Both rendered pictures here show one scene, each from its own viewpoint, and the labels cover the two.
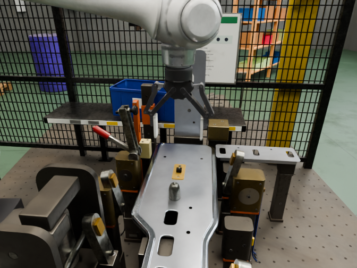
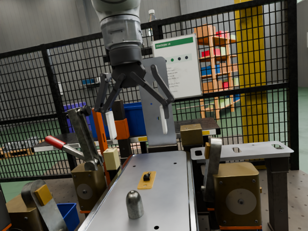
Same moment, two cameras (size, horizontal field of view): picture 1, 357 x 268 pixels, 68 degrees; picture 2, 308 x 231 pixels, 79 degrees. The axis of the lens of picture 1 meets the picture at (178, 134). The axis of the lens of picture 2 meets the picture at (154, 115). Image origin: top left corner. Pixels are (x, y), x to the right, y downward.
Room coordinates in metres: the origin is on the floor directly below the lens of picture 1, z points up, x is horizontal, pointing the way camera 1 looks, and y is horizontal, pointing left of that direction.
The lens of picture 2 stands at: (0.25, -0.08, 1.25)
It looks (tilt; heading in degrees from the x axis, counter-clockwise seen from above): 10 degrees down; 4
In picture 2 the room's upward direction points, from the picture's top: 9 degrees counter-clockwise
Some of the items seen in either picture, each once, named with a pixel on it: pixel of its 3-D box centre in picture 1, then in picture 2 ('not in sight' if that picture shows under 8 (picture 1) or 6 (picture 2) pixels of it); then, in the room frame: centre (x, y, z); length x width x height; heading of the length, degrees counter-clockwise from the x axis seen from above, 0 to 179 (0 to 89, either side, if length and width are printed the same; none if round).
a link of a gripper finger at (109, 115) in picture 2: (155, 125); (111, 125); (0.72, 0.07, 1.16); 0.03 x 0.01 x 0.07; 174
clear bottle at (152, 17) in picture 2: not in sight; (154, 30); (1.35, -0.07, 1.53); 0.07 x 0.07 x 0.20
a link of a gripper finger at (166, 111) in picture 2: (208, 119); (169, 107); (0.70, -0.09, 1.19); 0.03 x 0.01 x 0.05; 84
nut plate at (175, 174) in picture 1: (179, 170); (146, 178); (0.71, 0.00, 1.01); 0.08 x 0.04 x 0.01; 174
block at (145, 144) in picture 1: (147, 184); (120, 201); (0.80, 0.11, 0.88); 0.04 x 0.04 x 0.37; 84
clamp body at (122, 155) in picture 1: (127, 199); (95, 222); (0.73, 0.18, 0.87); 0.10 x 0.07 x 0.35; 84
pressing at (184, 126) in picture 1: (189, 95); (156, 103); (0.97, -0.04, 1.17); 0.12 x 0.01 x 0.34; 84
